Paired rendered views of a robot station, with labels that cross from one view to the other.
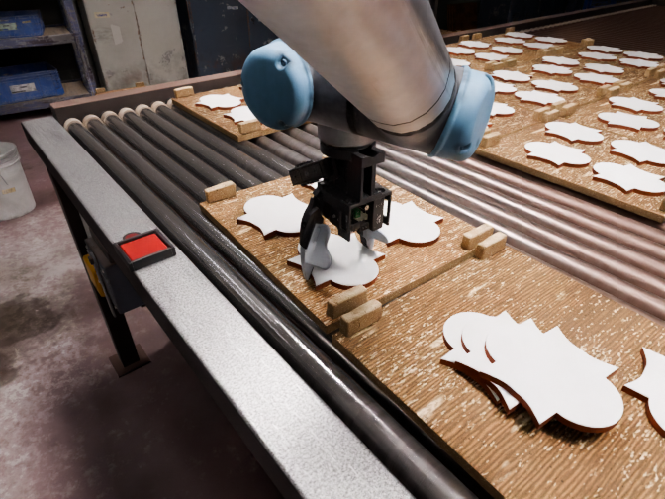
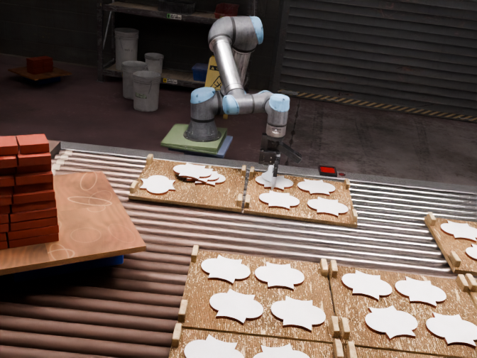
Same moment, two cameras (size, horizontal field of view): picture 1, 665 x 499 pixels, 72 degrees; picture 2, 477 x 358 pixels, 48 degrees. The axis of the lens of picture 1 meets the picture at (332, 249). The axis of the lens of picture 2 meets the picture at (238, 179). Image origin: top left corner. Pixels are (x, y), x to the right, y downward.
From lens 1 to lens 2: 239 cm
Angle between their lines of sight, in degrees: 103
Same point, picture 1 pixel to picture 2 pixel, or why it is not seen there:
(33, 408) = not seen: hidden behind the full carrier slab
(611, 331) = (184, 193)
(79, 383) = not seen: hidden behind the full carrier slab
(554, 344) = (195, 175)
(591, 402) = (180, 167)
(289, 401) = (238, 165)
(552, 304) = (205, 194)
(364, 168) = (265, 139)
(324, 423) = (226, 165)
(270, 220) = (312, 182)
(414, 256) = (258, 192)
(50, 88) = not seen: outside the picture
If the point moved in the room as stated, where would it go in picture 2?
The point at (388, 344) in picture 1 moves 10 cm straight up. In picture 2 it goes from (232, 172) to (234, 150)
